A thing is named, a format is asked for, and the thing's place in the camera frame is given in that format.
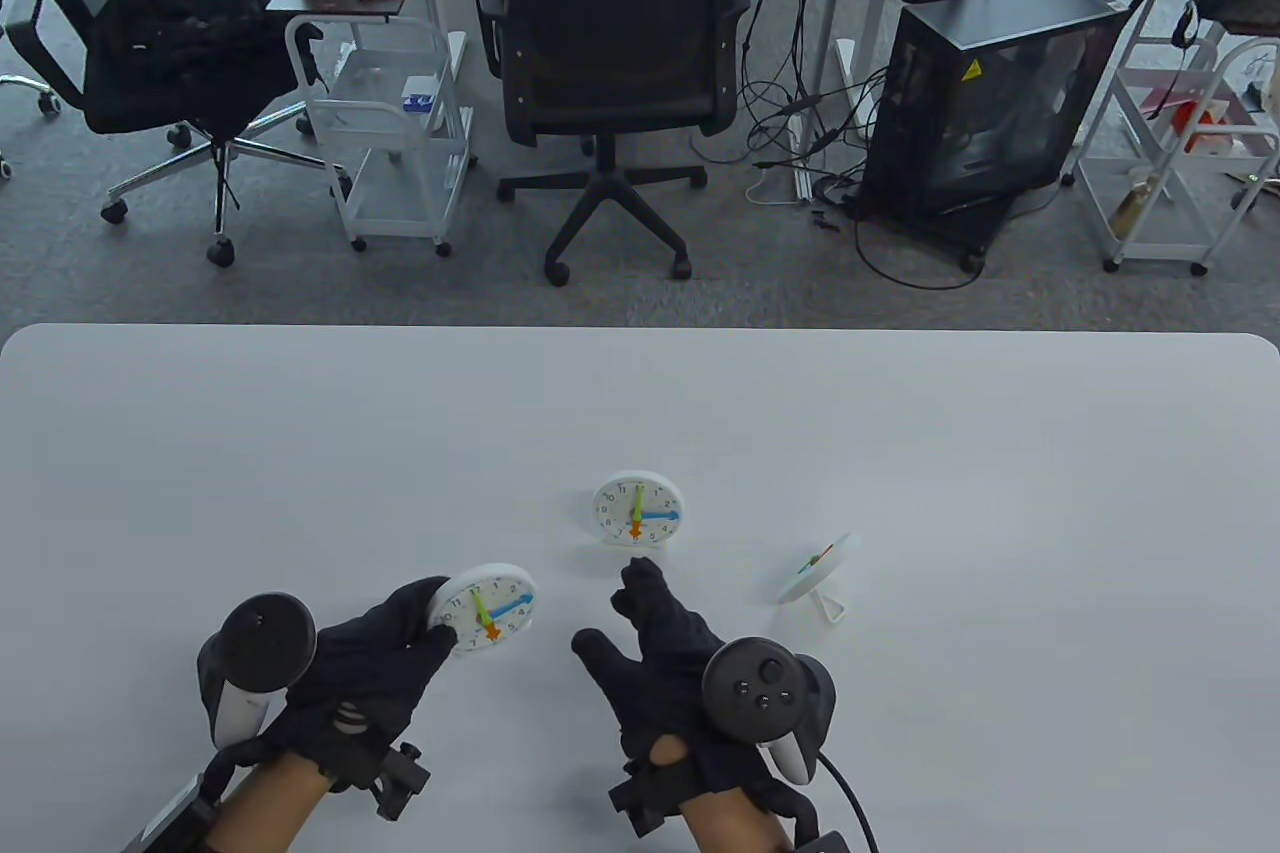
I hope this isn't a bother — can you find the person's left forearm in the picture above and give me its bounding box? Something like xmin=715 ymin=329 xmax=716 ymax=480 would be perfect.
xmin=205 ymin=751 xmax=336 ymax=853

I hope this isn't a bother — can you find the black office chair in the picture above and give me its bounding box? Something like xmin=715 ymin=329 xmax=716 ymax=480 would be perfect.
xmin=467 ymin=0 xmax=761 ymax=287

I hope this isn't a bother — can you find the tangle of black cables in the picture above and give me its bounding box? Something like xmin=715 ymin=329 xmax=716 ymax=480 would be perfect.
xmin=690 ymin=0 xmax=986 ymax=292

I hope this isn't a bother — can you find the black white left hand controller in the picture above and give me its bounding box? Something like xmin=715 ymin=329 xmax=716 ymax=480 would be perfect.
xmin=197 ymin=592 xmax=318 ymax=749

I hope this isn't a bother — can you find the chrome office chair base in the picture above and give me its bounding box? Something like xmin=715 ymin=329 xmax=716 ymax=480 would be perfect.
xmin=0 ymin=0 xmax=63 ymax=184

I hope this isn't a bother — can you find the white power strip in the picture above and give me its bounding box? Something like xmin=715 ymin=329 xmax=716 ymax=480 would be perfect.
xmin=788 ymin=115 xmax=816 ymax=206

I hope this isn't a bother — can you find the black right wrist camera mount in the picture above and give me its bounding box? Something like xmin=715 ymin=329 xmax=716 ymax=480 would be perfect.
xmin=608 ymin=761 xmax=883 ymax=853

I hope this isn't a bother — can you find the red orange box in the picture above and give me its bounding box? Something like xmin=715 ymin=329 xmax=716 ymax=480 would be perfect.
xmin=1140 ymin=88 xmax=1256 ymax=154

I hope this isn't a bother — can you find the person's right forearm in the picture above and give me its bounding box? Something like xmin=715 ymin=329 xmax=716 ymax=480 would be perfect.
xmin=680 ymin=786 xmax=801 ymax=853

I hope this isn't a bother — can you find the person's right hand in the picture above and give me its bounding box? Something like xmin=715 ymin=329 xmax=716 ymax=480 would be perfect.
xmin=572 ymin=558 xmax=811 ymax=819

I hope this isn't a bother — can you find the black bag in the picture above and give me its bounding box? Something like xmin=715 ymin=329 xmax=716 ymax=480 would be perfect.
xmin=82 ymin=0 xmax=301 ymax=134

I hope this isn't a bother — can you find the person's left hand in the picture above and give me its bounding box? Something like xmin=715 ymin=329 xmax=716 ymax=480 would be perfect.
xmin=232 ymin=576 xmax=461 ymax=792

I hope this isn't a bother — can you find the clear bottle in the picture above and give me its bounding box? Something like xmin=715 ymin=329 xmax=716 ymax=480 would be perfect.
xmin=1110 ymin=178 xmax=1166 ymax=239

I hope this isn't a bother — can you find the black white right hand controller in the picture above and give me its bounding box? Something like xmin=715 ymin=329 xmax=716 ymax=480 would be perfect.
xmin=702 ymin=638 xmax=836 ymax=786

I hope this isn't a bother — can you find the white teaching clock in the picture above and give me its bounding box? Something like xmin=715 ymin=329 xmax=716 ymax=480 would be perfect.
xmin=428 ymin=563 xmax=538 ymax=654
xmin=778 ymin=533 xmax=861 ymax=624
xmin=592 ymin=470 xmax=688 ymax=549

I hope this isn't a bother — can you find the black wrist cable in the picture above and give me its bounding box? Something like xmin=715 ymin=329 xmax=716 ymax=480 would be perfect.
xmin=818 ymin=753 xmax=881 ymax=853

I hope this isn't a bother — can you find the white wire rolling cart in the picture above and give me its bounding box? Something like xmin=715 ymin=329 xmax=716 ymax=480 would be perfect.
xmin=1062 ymin=0 xmax=1280 ymax=276

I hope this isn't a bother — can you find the white cart with dark top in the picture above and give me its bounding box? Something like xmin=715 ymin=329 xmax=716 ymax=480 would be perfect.
xmin=265 ymin=0 xmax=476 ymax=257

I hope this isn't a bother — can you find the black computer tower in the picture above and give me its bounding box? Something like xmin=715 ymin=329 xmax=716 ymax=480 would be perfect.
xmin=858 ymin=0 xmax=1131 ymax=274

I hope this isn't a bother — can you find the black white hand controller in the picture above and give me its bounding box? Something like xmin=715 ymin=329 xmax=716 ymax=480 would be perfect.
xmin=702 ymin=638 xmax=836 ymax=786
xmin=197 ymin=592 xmax=318 ymax=749

